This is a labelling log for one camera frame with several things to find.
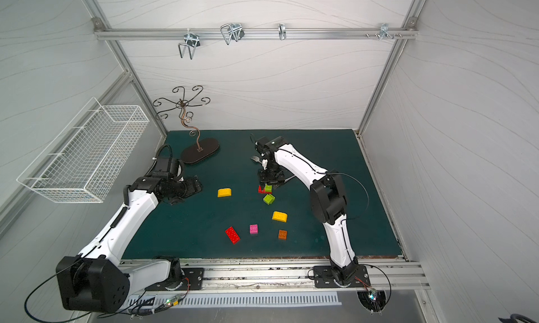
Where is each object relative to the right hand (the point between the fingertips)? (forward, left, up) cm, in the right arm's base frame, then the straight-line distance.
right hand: (267, 186), depth 87 cm
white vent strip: (-41, +35, -9) cm, 54 cm away
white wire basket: (-7, +60, +23) cm, 65 cm away
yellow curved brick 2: (-9, -6, -9) cm, 14 cm away
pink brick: (-16, +5, -8) cm, 18 cm away
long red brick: (-19, +13, -8) cm, 24 cm away
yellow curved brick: (+1, +21, -9) cm, 22 cm away
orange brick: (-17, -7, -8) cm, 20 cm away
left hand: (-6, +28, +5) cm, 29 cm away
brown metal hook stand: (+21, +41, -6) cm, 46 cm away
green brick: (-3, -1, -6) cm, 7 cm away
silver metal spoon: (+21, +8, -8) cm, 24 cm away
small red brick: (+2, +3, -8) cm, 8 cm away
